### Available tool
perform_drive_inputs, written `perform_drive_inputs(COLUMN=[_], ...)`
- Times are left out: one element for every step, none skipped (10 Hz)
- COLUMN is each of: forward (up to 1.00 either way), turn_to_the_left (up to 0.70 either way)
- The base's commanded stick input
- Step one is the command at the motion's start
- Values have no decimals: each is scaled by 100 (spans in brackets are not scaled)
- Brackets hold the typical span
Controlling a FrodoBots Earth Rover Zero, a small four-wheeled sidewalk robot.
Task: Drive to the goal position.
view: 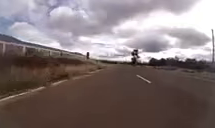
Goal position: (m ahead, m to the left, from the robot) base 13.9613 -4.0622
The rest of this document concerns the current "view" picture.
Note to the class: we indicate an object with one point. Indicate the dark tree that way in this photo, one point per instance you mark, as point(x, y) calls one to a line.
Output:
point(134, 56)

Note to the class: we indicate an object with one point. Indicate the grey asphalt road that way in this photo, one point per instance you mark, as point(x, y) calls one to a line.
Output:
point(105, 100)

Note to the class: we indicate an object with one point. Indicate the white painted centre line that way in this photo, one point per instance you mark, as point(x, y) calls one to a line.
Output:
point(143, 79)

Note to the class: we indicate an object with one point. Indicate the dry grass verge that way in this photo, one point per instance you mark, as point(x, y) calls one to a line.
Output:
point(38, 71)

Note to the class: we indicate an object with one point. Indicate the pale concrete kerb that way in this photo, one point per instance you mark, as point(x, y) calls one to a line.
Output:
point(41, 88)

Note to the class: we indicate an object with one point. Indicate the row of dark trees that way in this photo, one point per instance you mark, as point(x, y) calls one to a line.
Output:
point(178, 62)

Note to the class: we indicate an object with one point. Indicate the long pale fence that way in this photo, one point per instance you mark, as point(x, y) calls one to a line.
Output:
point(25, 50)

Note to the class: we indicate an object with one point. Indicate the roadside gravel strip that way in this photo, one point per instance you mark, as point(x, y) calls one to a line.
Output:
point(195, 72)

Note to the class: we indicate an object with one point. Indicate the tall pole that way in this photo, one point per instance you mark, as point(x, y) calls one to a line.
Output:
point(213, 46)

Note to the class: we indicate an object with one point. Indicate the dark post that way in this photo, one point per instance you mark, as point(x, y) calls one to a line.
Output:
point(87, 55)

